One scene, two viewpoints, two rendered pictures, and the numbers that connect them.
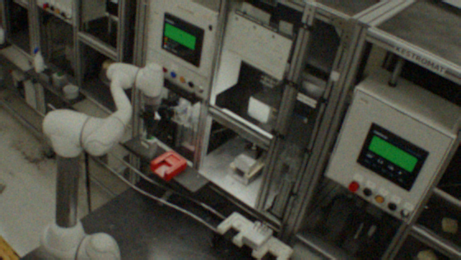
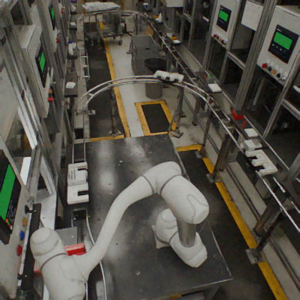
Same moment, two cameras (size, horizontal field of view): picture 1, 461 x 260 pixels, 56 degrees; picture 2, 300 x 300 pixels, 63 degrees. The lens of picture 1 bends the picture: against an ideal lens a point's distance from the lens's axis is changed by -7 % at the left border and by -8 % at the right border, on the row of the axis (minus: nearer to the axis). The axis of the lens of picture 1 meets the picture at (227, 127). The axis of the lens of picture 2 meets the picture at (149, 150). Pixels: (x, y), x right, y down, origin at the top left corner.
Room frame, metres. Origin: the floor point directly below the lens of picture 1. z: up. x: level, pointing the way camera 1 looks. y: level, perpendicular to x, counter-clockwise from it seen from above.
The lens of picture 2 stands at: (2.02, 0.98, 2.32)
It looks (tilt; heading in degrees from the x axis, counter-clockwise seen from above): 42 degrees down; 225
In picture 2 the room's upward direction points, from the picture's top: 2 degrees clockwise
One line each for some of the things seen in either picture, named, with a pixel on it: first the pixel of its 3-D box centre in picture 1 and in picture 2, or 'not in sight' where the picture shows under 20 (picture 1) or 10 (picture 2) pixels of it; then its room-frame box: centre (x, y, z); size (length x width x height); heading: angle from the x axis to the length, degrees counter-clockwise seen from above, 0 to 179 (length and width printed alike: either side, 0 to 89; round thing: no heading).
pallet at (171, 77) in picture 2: not in sight; (168, 78); (-0.27, -0.98, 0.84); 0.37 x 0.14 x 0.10; 116
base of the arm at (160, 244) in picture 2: not in sight; (165, 231); (1.27, 0.44, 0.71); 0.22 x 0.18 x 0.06; 58
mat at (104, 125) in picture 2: not in sight; (98, 58); (-1.05, -3.78, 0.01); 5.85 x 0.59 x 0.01; 58
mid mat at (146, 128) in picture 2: not in sight; (155, 117); (-0.40, -1.28, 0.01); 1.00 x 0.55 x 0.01; 58
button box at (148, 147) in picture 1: (150, 146); not in sight; (1.98, 0.40, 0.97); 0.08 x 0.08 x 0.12; 58
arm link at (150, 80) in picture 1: (151, 77); (47, 247); (1.97, 0.42, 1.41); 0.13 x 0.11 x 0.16; 83
